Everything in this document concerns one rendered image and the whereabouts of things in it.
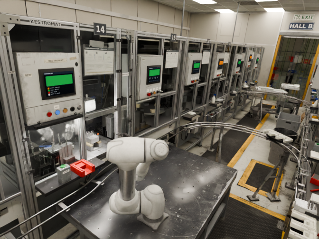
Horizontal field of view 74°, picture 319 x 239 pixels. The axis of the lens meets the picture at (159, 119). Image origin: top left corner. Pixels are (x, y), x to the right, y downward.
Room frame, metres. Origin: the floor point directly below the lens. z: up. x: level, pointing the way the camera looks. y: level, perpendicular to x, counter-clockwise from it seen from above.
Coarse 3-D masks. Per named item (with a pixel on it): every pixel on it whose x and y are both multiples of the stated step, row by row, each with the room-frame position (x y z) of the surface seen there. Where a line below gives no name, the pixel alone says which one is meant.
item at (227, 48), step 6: (216, 48) 4.00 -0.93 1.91; (222, 48) 4.25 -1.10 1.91; (228, 48) 4.56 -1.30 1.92; (234, 48) 4.88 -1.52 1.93; (228, 54) 4.59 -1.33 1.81; (222, 72) 4.44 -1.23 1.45; (228, 72) 4.79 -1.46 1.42; (216, 78) 4.20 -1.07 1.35; (228, 78) 4.86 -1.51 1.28; (216, 84) 4.25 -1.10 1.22; (222, 84) 5.05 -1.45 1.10; (228, 84) 4.93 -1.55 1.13; (210, 90) 4.00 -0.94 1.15; (210, 96) 4.05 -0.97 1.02
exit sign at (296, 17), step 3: (294, 15) 8.33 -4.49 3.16; (297, 15) 8.28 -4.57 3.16; (300, 15) 8.23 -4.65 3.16; (303, 15) 8.18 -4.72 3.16; (306, 15) 8.14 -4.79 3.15; (309, 15) 8.09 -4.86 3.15; (312, 15) 8.04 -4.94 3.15; (294, 18) 8.32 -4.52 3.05; (297, 18) 8.27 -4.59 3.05; (300, 18) 8.21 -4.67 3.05; (303, 18) 8.17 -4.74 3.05; (306, 18) 8.12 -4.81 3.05; (309, 18) 8.07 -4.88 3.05; (312, 18) 8.02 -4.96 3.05
